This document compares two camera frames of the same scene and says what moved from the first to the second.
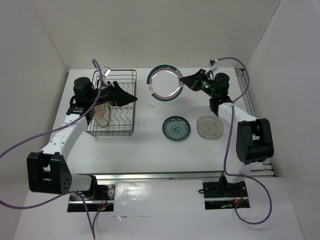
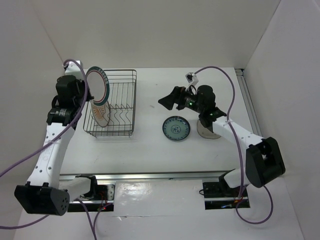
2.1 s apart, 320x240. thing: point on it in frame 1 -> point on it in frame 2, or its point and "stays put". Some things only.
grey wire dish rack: x=121 y=122 stays put
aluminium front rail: x=178 y=175 stays put
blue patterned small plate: x=176 y=128 stays put
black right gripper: x=193 y=81 -> x=169 y=101
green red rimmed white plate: x=163 y=82 -> x=98 y=84
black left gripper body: x=106 y=95 -> x=80 y=98
